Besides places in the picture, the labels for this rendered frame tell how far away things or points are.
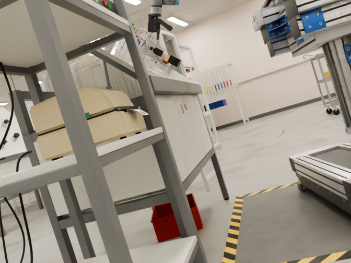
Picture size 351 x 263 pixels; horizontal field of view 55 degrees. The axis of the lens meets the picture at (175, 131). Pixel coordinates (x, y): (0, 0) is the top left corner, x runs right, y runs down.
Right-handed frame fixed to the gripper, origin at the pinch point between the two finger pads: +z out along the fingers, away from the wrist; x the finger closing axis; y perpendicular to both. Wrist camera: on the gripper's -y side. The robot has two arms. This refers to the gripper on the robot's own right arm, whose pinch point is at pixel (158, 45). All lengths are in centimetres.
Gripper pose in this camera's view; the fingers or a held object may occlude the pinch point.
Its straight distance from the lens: 235.3
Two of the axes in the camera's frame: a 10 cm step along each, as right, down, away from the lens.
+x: -0.3, 2.2, -9.8
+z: -0.5, 9.7, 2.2
